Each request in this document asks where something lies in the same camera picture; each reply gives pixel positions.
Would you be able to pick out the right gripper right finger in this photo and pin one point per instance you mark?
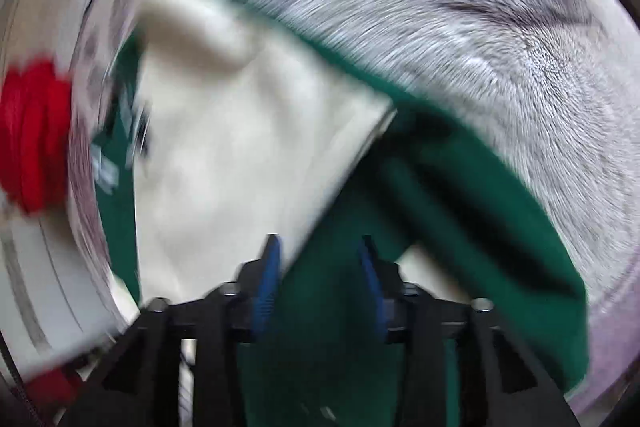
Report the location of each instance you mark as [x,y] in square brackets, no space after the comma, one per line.
[461,364]

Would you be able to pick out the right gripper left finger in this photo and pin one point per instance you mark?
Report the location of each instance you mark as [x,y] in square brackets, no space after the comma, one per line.
[137,382]

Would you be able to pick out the green varsity jacket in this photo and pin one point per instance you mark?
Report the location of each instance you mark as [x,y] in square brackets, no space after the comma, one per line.
[227,126]

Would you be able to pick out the red folded duvet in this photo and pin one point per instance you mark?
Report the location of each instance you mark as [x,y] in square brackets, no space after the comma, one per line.
[36,106]

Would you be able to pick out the floral bed blanket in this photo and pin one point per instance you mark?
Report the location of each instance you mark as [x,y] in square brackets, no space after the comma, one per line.
[551,85]

